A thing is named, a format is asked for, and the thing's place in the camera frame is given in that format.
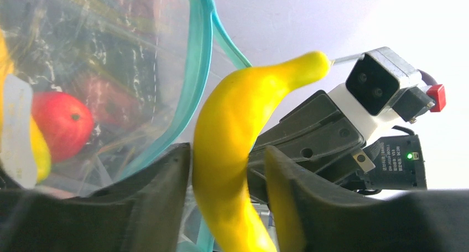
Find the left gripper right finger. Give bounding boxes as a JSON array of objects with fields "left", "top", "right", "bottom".
[{"left": 265, "top": 146, "right": 468, "bottom": 251}]

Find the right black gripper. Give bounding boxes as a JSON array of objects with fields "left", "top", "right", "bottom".
[{"left": 248, "top": 90, "right": 366, "bottom": 203}]

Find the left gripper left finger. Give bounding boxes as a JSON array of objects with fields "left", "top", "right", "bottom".
[{"left": 1, "top": 143, "right": 191, "bottom": 251}]

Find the small yellow banana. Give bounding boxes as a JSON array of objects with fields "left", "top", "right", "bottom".
[{"left": 192, "top": 51, "right": 332, "bottom": 251}]

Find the large yellow banana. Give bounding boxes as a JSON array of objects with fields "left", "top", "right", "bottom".
[{"left": 1, "top": 32, "right": 51, "bottom": 188}]

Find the red apple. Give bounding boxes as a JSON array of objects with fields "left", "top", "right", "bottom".
[{"left": 32, "top": 91, "right": 95, "bottom": 163}]

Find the clear zip top bag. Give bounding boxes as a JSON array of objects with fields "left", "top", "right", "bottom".
[{"left": 1, "top": 0, "right": 249, "bottom": 251}]

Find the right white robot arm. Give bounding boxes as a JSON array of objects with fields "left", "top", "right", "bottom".
[{"left": 248, "top": 90, "right": 427, "bottom": 204}]

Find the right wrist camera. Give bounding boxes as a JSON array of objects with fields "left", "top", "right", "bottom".
[{"left": 328, "top": 46, "right": 447, "bottom": 145}]

